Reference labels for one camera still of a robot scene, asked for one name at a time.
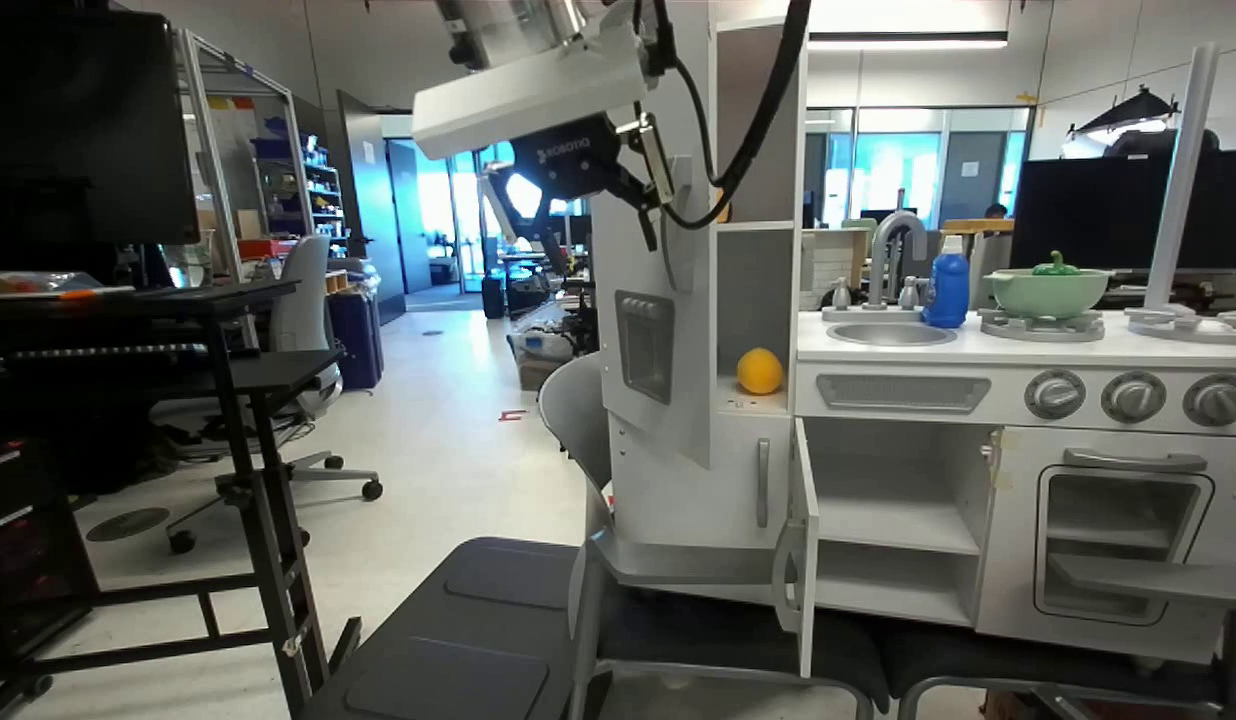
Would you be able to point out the white toy play kitchen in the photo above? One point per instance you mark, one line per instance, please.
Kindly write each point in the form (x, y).
(911, 353)

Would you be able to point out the wooden chair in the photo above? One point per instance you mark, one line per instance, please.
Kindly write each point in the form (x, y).
(980, 240)

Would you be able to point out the black drawer unit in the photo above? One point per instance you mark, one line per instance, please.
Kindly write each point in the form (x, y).
(28, 561)

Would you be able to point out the grey chair back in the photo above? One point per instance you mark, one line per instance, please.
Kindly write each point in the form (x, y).
(574, 415)

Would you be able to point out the grey office chair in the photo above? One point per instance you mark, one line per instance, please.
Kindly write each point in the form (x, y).
(301, 293)

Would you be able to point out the white sink cabinet door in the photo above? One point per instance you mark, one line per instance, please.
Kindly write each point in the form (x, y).
(800, 535)

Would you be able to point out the white framed board panel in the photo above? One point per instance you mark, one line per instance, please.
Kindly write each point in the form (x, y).
(243, 161)

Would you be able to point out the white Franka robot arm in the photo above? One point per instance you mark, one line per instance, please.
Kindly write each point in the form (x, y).
(539, 92)

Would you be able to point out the black standing desk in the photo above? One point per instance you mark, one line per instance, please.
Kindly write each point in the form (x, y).
(111, 306)

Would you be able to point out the white oven door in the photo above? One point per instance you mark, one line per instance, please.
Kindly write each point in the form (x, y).
(1062, 535)

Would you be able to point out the grey stove knob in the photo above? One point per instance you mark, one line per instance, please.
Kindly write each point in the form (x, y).
(1218, 402)
(1054, 392)
(1132, 397)

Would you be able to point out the black computer monitor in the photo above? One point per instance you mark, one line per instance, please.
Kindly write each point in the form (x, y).
(70, 135)

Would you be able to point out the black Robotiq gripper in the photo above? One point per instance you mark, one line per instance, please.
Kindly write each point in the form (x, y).
(570, 155)

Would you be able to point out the white slanted pole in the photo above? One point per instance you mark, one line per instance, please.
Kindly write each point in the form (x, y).
(1182, 175)

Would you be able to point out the grey sink basin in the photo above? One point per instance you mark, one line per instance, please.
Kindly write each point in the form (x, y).
(883, 331)

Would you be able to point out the mint green toy pot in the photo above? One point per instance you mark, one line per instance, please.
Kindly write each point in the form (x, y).
(1041, 298)

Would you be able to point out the grey stove burner grate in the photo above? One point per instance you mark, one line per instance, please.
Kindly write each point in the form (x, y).
(1169, 322)
(1002, 325)

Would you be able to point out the green toy pepper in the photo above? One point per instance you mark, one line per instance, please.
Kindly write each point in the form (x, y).
(1058, 260)

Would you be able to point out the black wide monitor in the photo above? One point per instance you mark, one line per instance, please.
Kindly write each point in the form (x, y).
(1097, 214)

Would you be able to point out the grey toy faucet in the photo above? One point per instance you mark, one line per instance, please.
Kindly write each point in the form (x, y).
(883, 253)

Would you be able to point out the yellow toy ball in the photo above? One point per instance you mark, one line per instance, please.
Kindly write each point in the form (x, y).
(763, 375)

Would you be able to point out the black fish figure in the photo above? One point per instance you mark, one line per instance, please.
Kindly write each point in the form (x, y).
(1123, 117)

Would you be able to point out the black padded seat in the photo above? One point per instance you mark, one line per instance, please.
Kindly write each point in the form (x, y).
(443, 641)

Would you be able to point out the blue bin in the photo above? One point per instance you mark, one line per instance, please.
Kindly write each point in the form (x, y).
(359, 341)

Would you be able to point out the blue toy bottle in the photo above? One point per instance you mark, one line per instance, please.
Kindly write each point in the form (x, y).
(944, 293)

